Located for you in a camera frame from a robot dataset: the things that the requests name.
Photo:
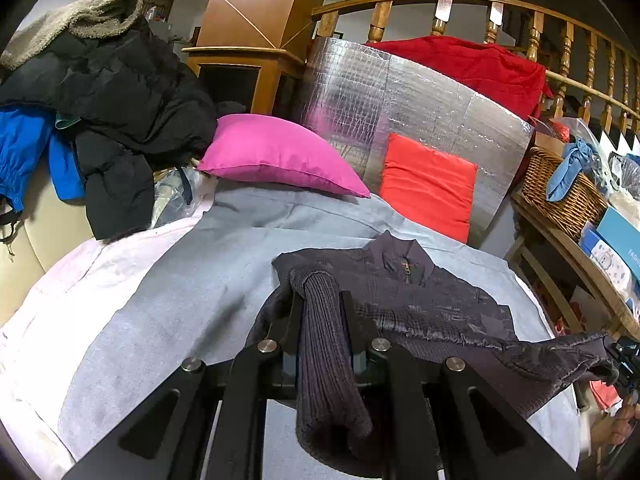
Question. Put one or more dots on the blue cloth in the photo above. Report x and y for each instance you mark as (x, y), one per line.
(567, 170)

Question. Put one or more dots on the blue box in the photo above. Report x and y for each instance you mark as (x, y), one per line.
(622, 235)

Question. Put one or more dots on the clear plastic bag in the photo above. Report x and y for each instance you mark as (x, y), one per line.
(172, 195)

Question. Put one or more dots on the red cloth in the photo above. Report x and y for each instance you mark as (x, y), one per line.
(475, 65)

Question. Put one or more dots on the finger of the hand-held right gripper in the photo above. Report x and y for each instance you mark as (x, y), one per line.
(610, 365)

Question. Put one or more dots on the grey blanket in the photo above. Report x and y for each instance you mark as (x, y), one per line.
(200, 285)

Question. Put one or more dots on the beige sofa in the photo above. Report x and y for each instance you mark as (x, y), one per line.
(55, 230)

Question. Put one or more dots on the silver foil insulation panel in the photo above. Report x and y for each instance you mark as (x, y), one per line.
(350, 90)

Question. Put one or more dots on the person's right hand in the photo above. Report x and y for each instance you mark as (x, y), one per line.
(622, 425)

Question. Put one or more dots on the dark grey zip jacket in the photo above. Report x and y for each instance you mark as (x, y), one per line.
(450, 310)

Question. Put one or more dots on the wooden railing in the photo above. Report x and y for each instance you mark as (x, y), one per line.
(565, 40)

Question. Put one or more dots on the black puffer coat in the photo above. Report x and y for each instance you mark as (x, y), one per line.
(125, 95)

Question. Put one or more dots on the white bed sheet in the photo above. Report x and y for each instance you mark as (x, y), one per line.
(60, 285)

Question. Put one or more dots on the wicker basket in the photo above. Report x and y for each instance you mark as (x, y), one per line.
(575, 210)

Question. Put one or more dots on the pink pillow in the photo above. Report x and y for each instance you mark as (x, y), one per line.
(280, 155)

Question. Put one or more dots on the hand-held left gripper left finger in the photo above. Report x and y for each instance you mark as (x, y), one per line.
(285, 330)

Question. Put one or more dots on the white printed box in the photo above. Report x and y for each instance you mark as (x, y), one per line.
(607, 260)

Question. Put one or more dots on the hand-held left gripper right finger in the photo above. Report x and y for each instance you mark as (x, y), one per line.
(357, 325)

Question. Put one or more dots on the wooden shelf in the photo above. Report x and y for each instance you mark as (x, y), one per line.
(565, 255)

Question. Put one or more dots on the red pillow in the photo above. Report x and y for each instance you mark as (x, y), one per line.
(425, 185)

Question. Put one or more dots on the beige fleece coat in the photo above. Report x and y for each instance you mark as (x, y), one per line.
(60, 25)

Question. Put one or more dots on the blue jacket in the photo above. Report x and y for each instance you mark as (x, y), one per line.
(25, 150)

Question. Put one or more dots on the wooden cabinet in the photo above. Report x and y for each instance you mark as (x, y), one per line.
(250, 15)

